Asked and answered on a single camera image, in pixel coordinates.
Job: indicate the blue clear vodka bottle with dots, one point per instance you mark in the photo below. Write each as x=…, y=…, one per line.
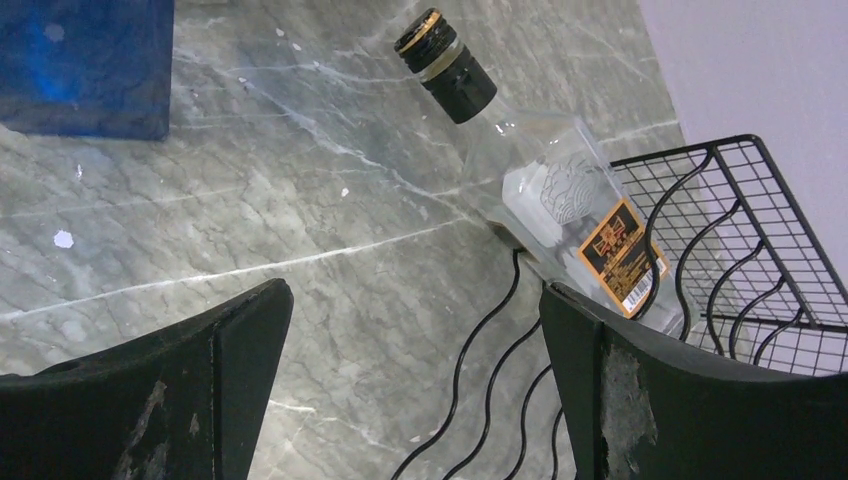
x=98, y=68

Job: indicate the black wire wine rack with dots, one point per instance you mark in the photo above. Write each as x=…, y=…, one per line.
x=756, y=284

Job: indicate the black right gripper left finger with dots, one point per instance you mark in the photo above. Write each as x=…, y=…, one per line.
x=186, y=401

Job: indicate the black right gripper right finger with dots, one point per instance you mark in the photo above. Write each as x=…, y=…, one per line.
x=639, y=404

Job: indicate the clear bottle with black cap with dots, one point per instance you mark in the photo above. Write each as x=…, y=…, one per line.
x=542, y=179

